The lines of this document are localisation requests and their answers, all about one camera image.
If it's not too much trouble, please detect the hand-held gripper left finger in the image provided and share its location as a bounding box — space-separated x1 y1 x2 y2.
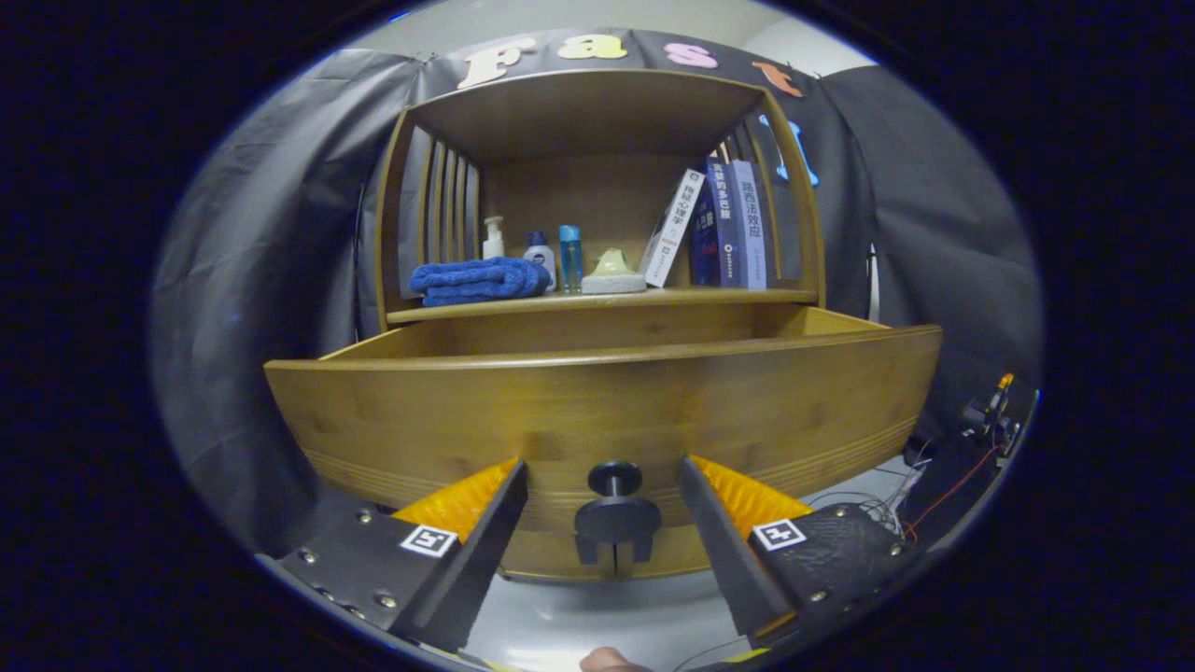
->
254 457 529 656

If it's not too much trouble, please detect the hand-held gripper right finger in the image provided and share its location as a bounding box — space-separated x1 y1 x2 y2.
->
677 455 925 651

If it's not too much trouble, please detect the wooden drawer with black knob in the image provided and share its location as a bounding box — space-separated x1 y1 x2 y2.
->
264 306 944 581

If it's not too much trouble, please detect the cream handled scrub brush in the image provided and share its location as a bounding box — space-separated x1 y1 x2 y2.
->
582 247 648 296

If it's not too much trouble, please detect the wooden countertop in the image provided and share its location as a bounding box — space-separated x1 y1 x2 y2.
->
386 285 821 326

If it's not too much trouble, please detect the wooden cabinet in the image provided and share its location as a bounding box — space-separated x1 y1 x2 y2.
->
373 68 828 329

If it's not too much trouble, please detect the black electronic device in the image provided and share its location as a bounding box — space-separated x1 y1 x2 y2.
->
901 373 1037 552

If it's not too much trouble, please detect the blue folded towel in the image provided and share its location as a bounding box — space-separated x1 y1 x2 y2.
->
408 257 553 308

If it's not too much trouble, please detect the white bottle with blue cap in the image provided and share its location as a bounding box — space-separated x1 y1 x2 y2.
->
523 231 557 292

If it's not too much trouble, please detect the clear blue bottle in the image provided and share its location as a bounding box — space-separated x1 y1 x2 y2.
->
558 224 583 294

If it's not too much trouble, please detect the dark blue book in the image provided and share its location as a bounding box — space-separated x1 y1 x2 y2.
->
689 157 743 288

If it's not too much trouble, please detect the light blue book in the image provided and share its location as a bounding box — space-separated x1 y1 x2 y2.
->
728 159 768 290

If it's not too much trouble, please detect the white book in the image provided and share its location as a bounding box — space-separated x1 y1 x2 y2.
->
640 168 707 288

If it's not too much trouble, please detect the tangle of thin cables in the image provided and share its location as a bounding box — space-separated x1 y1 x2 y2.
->
808 439 935 542

